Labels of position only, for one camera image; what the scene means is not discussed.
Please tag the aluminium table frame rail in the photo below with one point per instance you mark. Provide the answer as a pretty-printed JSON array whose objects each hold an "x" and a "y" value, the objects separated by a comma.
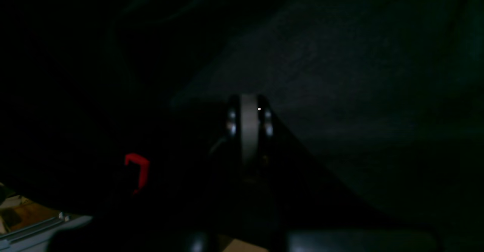
[{"x": 36, "y": 238}]

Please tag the red blue clamp front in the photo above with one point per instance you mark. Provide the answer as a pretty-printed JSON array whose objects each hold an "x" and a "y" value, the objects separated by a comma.
[{"x": 137, "y": 168}]

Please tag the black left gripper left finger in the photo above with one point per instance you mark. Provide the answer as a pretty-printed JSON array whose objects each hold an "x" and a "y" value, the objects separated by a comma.
[{"x": 188, "y": 179}]

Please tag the black table cloth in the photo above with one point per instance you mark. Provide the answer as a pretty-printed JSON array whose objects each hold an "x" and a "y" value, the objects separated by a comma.
[{"x": 386, "y": 94}]

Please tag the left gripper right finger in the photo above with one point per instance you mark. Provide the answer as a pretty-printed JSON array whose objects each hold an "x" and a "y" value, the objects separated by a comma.
[{"x": 317, "y": 212}]

